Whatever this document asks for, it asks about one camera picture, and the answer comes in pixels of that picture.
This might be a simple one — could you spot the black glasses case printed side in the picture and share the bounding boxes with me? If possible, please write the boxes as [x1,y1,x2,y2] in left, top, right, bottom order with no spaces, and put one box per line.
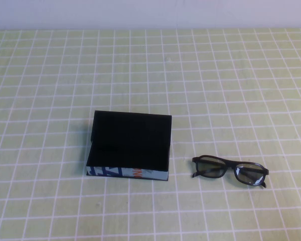
[86,110,173,182]

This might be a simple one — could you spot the black framed glasses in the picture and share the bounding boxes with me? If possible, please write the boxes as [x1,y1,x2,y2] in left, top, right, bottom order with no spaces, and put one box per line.
[190,155,270,189]

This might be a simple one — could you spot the green white grid tablecloth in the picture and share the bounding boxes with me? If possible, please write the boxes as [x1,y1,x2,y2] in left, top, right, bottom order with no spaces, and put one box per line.
[0,27,301,241]

